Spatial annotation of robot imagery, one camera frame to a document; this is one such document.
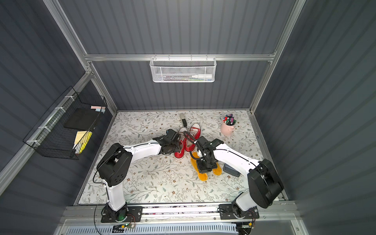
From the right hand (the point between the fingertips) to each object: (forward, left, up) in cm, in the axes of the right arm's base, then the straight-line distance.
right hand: (203, 171), depth 81 cm
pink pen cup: (+30, -18, -2) cm, 36 cm away
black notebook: (+19, +66, +23) cm, 72 cm away
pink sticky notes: (+29, +61, +21) cm, 70 cm away
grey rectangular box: (+2, -15, -3) cm, 16 cm away
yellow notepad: (+4, +54, +27) cm, 61 cm away
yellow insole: (-3, +1, 0) cm, 3 cm away
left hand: (+18, +16, -3) cm, 24 cm away
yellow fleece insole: (+3, -10, -6) cm, 12 cm away
